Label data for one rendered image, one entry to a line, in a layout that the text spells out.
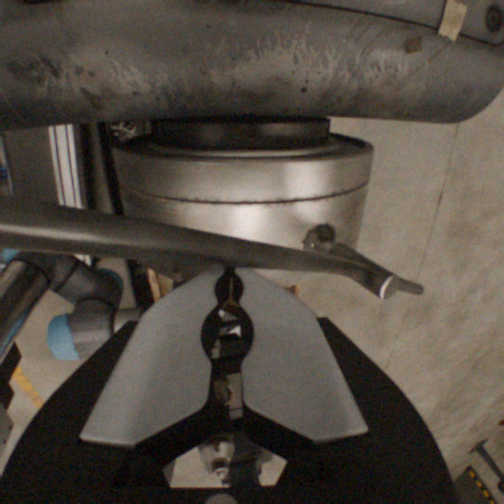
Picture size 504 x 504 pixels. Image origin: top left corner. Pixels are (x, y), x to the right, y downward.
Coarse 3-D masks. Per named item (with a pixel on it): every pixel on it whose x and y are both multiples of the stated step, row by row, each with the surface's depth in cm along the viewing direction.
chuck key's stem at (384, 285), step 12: (324, 240) 26; (324, 252) 26; (336, 252) 24; (348, 252) 23; (372, 264) 21; (372, 276) 21; (384, 276) 20; (396, 276) 20; (372, 288) 21; (384, 288) 20; (396, 288) 21
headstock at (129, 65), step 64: (0, 0) 12; (64, 0) 13; (128, 0) 13; (192, 0) 14; (256, 0) 15; (320, 0) 15; (384, 0) 16; (0, 64) 13; (64, 64) 15; (128, 64) 16; (192, 64) 16; (256, 64) 17; (320, 64) 18; (384, 64) 19; (448, 64) 19; (0, 128) 18
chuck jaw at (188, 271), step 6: (180, 264) 28; (186, 264) 28; (192, 264) 28; (198, 264) 28; (186, 270) 28; (192, 270) 28; (198, 270) 28; (204, 270) 28; (186, 276) 29; (192, 276) 29; (228, 300) 33; (222, 306) 31
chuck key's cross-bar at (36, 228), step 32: (0, 224) 5; (32, 224) 6; (64, 224) 6; (96, 224) 7; (128, 224) 7; (160, 224) 8; (128, 256) 8; (160, 256) 8; (192, 256) 9; (224, 256) 10; (256, 256) 12; (288, 256) 14; (320, 256) 16; (416, 288) 26
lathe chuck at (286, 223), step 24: (360, 192) 28; (144, 216) 27; (168, 216) 25; (192, 216) 24; (216, 216) 24; (240, 216) 24; (264, 216) 24; (288, 216) 24; (312, 216) 25; (336, 216) 27; (360, 216) 31; (264, 240) 25; (288, 240) 25; (336, 240) 28; (144, 264) 31; (168, 264) 28
